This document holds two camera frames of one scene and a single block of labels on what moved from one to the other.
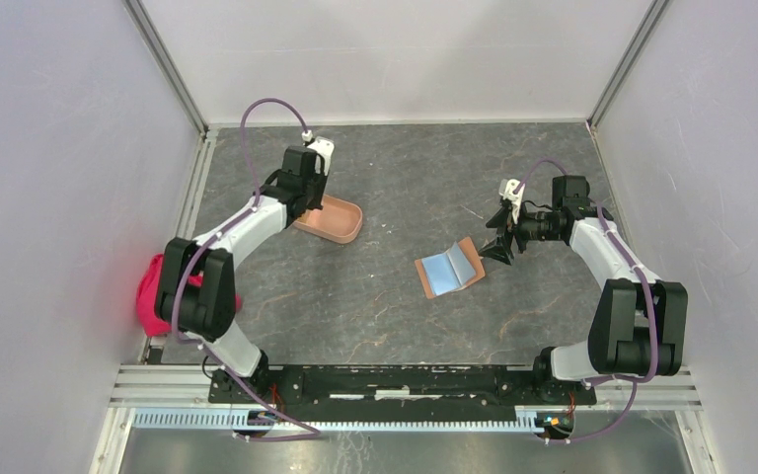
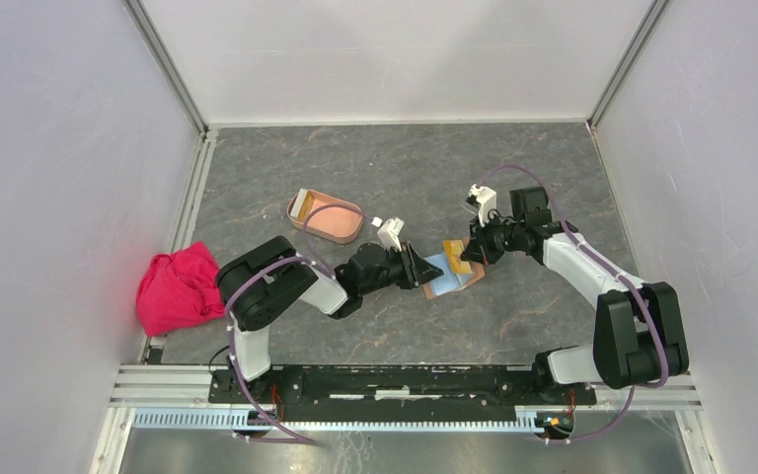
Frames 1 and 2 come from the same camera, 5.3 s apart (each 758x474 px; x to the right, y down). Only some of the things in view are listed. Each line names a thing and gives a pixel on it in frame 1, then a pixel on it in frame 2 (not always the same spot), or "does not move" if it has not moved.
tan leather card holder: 450,271 does not move
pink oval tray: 338,220 does not move
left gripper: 316,202 → 416,270
